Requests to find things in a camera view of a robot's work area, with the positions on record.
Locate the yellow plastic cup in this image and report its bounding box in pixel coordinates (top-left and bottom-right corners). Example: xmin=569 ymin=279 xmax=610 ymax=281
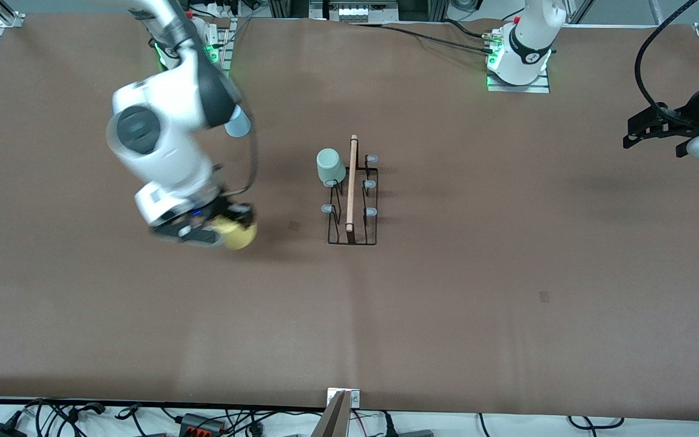
xmin=213 ymin=215 xmax=258 ymax=251

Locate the mint green plastic cup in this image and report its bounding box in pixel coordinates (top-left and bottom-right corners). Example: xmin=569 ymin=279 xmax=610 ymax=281
xmin=316 ymin=148 xmax=347 ymax=188

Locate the black wire cup holder rack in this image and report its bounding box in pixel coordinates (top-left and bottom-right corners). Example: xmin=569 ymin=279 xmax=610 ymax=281
xmin=320 ymin=135 xmax=380 ymax=246

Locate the light blue plastic cup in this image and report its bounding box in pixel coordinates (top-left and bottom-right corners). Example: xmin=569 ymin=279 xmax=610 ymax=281
xmin=225 ymin=104 xmax=252 ymax=139

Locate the black orange connector block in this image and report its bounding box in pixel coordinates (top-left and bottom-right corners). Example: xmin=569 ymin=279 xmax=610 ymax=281
xmin=180 ymin=413 xmax=227 ymax=436

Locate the white power strip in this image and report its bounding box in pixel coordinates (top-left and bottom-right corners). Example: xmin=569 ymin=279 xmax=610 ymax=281
xmin=195 ymin=2 xmax=242 ymax=20

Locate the white socket strip device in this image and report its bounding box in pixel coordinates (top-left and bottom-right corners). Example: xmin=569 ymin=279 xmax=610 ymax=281
xmin=310 ymin=0 xmax=400 ymax=24

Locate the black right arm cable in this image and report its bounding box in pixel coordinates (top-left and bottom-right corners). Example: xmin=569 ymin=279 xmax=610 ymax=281
xmin=219 ymin=118 xmax=261 ymax=198

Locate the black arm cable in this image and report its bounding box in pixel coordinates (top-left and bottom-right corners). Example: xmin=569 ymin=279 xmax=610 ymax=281
xmin=635 ymin=0 xmax=699 ymax=119
xmin=219 ymin=118 xmax=261 ymax=198

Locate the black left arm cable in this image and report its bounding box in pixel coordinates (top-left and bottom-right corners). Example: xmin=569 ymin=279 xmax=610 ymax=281
xmin=635 ymin=0 xmax=699 ymax=119

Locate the black table cable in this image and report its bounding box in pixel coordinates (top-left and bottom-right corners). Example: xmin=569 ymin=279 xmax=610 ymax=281
xmin=349 ymin=22 xmax=495 ymax=56
xmin=441 ymin=18 xmax=497 ymax=40

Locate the small metal bracket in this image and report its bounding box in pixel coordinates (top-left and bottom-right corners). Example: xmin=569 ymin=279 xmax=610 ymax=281
xmin=326 ymin=388 xmax=361 ymax=407

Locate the grey camera post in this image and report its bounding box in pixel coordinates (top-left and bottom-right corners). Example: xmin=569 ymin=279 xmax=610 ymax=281
xmin=310 ymin=391 xmax=352 ymax=437

